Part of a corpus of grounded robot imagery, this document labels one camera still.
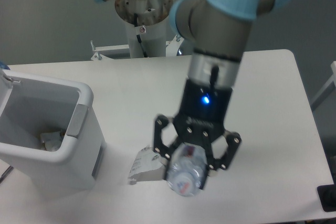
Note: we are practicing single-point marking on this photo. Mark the white paper package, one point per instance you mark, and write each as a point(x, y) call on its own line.
point(147, 167)

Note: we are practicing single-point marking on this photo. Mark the clear plastic water bottle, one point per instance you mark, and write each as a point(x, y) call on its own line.
point(187, 171)

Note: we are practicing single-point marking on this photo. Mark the white metal base frame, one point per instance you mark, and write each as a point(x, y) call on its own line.
point(178, 46)

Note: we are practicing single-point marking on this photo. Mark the blue object at left edge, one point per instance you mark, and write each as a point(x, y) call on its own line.
point(4, 66)

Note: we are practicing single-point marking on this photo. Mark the white frame at right edge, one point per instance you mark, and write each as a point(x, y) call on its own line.
point(324, 91)

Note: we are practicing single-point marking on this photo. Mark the crumpled paper trash in bin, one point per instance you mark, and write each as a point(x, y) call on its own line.
point(51, 141)

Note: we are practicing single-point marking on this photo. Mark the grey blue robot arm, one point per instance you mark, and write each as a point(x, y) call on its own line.
point(219, 30)

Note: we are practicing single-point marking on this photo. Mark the black object at table edge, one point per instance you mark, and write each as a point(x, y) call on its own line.
point(327, 197)

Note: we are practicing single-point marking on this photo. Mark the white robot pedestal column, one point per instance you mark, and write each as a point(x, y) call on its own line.
point(145, 24)

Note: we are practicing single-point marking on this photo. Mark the white plastic trash can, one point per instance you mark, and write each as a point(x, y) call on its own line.
point(31, 105)

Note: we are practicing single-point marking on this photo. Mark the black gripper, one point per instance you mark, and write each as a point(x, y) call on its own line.
point(199, 121)

